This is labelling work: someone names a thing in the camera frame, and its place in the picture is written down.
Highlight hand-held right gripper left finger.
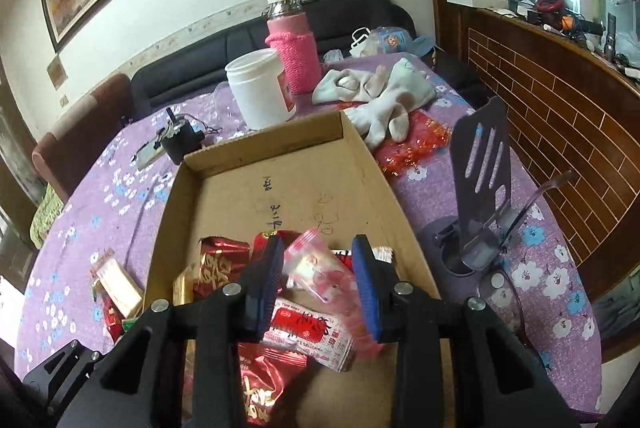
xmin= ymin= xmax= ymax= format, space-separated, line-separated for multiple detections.
xmin=57 ymin=235 xmax=285 ymax=428

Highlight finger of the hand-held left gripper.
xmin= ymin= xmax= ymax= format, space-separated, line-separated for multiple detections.
xmin=21 ymin=340 xmax=113 ymax=428

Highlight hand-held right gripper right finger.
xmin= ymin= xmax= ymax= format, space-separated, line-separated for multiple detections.
xmin=351 ymin=235 xmax=581 ymax=428

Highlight small red snack packet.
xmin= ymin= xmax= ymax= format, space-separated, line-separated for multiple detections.
xmin=249 ymin=231 xmax=303 ymax=261

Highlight pink clear snack packet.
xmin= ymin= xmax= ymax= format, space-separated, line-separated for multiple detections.
xmin=284 ymin=228 xmax=388 ymax=358

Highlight white red-label snack packet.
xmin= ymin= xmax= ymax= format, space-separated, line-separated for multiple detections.
xmin=262 ymin=298 xmax=357 ymax=373

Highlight red cartoon snack packet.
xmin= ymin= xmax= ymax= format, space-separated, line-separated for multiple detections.
xmin=100 ymin=293 xmax=126 ymax=343

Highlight shallow cardboard box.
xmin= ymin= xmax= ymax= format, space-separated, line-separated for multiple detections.
xmin=144 ymin=108 xmax=442 ymax=428

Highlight red patterned plastic bag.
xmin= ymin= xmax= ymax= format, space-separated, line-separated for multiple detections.
xmin=372 ymin=111 xmax=451 ymax=179

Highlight green patterned cloth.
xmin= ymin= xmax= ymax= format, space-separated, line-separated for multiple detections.
xmin=30 ymin=183 xmax=66 ymax=245

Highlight purple floral tablecloth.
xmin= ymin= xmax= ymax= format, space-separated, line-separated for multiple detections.
xmin=14 ymin=53 xmax=603 ymax=428

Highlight black cylindrical device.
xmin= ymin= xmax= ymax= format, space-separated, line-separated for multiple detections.
xmin=159 ymin=107 xmax=206 ymax=165

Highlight grey phone stand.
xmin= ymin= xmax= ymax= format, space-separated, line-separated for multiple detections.
xmin=417 ymin=97 xmax=543 ymax=279

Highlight wooden glass door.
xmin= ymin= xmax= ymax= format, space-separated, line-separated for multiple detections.
xmin=0 ymin=58 xmax=46 ymax=289

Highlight white plastic jar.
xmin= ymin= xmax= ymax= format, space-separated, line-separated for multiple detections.
xmin=225 ymin=48 xmax=297 ymax=130

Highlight clear plastic container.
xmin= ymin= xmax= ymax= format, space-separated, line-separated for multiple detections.
xmin=212 ymin=81 xmax=238 ymax=111

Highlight grey sock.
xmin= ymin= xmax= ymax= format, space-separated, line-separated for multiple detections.
xmin=312 ymin=69 xmax=396 ymax=105

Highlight eyeglasses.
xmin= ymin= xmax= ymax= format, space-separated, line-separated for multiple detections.
xmin=477 ymin=171 xmax=576 ymax=349

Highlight brown armchair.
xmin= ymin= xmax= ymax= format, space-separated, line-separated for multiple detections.
xmin=31 ymin=73 xmax=133 ymax=204

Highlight pink sleeved bottle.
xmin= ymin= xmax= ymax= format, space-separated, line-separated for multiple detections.
xmin=264 ymin=0 xmax=323 ymax=95

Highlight black leather sofa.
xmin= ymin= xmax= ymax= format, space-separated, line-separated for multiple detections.
xmin=130 ymin=0 xmax=416 ymax=121

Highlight grey cloth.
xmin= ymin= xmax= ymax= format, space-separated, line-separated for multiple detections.
xmin=595 ymin=281 xmax=640 ymax=344

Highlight white printed plastic bag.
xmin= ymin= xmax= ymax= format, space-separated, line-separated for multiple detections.
xmin=350 ymin=26 xmax=416 ymax=58

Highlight blue cap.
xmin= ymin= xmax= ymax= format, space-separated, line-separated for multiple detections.
xmin=412 ymin=36 xmax=438 ymax=58

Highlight wooden brick-pattern counter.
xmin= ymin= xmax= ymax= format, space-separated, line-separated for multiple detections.
xmin=447 ymin=0 xmax=640 ymax=309

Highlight black flashlight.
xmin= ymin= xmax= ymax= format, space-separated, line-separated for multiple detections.
xmin=602 ymin=12 xmax=618 ymax=59

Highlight small wall plaque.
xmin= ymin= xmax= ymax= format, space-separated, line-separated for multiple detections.
xmin=46 ymin=56 xmax=68 ymax=90

